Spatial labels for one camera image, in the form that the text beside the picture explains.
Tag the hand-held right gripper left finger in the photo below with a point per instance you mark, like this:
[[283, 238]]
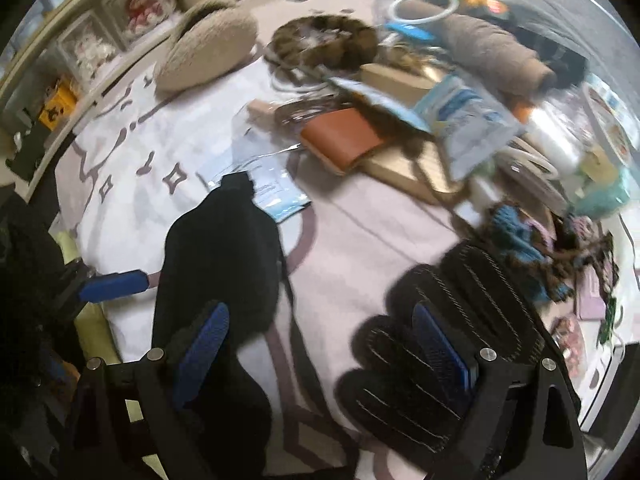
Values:
[[202, 355]]

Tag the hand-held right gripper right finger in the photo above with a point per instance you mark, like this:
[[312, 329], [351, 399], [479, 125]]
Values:
[[440, 350]]

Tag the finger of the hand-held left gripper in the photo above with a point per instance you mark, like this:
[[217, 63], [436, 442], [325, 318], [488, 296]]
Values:
[[115, 285]]

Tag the black stitched glove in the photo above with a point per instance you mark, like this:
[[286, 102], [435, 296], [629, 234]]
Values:
[[500, 295]]

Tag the black eye mask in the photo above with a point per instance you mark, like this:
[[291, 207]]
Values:
[[220, 260]]

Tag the white blue medicine sachet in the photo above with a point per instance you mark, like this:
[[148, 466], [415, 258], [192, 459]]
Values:
[[270, 192]]

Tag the printed blanket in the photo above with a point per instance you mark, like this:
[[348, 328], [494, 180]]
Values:
[[350, 260]]

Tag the blue knit item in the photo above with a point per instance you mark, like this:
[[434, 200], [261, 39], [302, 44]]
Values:
[[520, 240]]

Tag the pink notebook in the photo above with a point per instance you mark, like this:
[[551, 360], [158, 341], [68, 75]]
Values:
[[592, 295]]

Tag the yellow box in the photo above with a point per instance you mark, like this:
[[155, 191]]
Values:
[[57, 105]]

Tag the wooden board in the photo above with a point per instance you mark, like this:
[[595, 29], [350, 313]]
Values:
[[405, 170]]

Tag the clear plastic bag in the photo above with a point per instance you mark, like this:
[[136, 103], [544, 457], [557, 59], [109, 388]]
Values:
[[255, 145]]

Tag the wooden bedside shelf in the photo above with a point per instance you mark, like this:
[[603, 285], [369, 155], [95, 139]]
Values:
[[15, 80]]

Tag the white bangles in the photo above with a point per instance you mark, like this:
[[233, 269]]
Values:
[[530, 167]]

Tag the teal item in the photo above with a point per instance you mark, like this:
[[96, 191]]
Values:
[[602, 197]]

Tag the small wooden piece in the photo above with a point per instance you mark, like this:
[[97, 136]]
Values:
[[262, 112]]

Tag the brown leather wallet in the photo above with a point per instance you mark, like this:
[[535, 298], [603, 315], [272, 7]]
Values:
[[345, 140]]

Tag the large blue white packet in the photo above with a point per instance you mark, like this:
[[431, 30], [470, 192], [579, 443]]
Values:
[[470, 120]]

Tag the clear figurine display box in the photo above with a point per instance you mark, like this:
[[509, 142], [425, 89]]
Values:
[[90, 50], [145, 10]]

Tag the white plastic roll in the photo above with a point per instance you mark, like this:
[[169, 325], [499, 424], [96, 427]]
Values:
[[557, 140]]

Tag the flat blue edged packet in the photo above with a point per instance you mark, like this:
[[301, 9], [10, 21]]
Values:
[[375, 97]]

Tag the wooden box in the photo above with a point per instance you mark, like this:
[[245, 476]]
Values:
[[395, 80]]

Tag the beige yarn cone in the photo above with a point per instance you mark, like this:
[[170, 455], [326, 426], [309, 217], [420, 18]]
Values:
[[490, 45]]

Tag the blue plastic clip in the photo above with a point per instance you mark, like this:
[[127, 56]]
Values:
[[415, 32]]

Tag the black cloth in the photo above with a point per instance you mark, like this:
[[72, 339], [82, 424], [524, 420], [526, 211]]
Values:
[[550, 50]]

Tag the brown fur headband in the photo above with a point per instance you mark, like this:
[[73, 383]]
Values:
[[350, 42]]

